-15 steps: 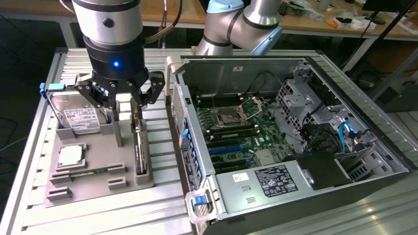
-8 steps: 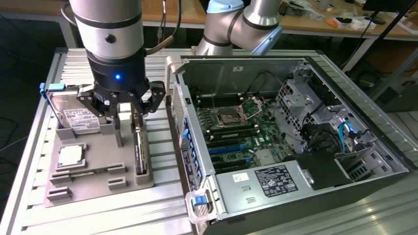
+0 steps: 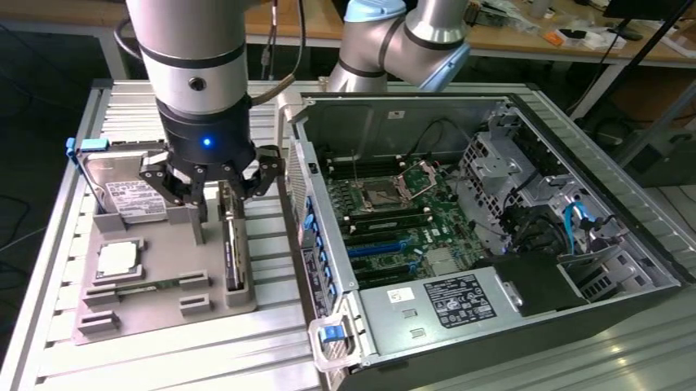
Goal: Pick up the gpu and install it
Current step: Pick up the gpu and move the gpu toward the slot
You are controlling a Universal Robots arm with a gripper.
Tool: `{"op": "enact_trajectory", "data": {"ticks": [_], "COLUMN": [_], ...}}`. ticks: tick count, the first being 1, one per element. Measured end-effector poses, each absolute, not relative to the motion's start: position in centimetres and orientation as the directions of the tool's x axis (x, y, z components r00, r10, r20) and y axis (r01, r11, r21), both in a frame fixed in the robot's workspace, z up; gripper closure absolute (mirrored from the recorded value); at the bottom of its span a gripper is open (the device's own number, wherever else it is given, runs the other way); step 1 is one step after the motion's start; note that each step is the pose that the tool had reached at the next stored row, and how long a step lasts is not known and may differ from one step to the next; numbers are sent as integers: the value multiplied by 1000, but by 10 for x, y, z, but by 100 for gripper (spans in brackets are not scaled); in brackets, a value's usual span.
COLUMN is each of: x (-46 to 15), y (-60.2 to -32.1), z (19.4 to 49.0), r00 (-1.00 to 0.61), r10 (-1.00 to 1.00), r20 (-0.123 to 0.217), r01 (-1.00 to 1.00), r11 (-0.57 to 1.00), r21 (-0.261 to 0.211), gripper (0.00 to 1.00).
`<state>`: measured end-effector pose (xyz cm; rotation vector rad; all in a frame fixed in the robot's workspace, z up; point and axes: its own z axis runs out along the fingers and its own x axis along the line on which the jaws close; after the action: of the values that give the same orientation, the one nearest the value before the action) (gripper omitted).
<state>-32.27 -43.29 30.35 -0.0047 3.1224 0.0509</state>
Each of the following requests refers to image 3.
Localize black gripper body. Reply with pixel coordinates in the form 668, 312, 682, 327
157, 95, 258, 182

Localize graphics card with fan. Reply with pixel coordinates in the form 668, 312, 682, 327
217, 178, 253, 292

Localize hard disk in blue caddy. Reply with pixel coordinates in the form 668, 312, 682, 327
64, 137, 186, 225

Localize grey parts rack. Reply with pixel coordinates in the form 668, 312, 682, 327
70, 191, 257, 347

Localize silver CPU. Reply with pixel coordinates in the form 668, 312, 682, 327
96, 242, 141, 276

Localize CPU socket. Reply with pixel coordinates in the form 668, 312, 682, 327
360, 178, 408, 213

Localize green RAM stick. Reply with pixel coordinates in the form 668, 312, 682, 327
114, 279, 185, 294

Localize blue expansion slot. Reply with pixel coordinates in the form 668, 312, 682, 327
346, 242, 410, 257

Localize metal socket cover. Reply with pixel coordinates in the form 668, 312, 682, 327
396, 160, 440, 192

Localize green motherboard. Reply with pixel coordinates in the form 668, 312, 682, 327
320, 156, 491, 288

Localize silver chipset heatsink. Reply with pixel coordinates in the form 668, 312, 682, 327
426, 248, 465, 275

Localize wooden desk with white legs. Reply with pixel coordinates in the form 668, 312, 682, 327
0, 0, 696, 119

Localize metal disk bay cage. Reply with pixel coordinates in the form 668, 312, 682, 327
460, 130, 548, 207

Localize grey power supply unit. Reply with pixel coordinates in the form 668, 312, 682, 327
356, 272, 527, 356

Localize orange and white box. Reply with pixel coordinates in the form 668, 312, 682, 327
541, 28, 588, 48

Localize open black PC case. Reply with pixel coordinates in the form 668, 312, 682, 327
274, 91, 696, 391

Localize black monitor stand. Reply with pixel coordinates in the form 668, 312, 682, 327
601, 0, 658, 41

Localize black slanted pole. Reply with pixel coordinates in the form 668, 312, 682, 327
568, 0, 679, 119

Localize thin grey hanging cable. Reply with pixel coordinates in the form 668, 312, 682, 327
263, 0, 279, 79

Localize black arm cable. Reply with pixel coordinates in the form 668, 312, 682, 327
112, 18, 147, 65

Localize blue SATA wire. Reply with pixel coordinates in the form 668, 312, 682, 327
563, 201, 595, 256

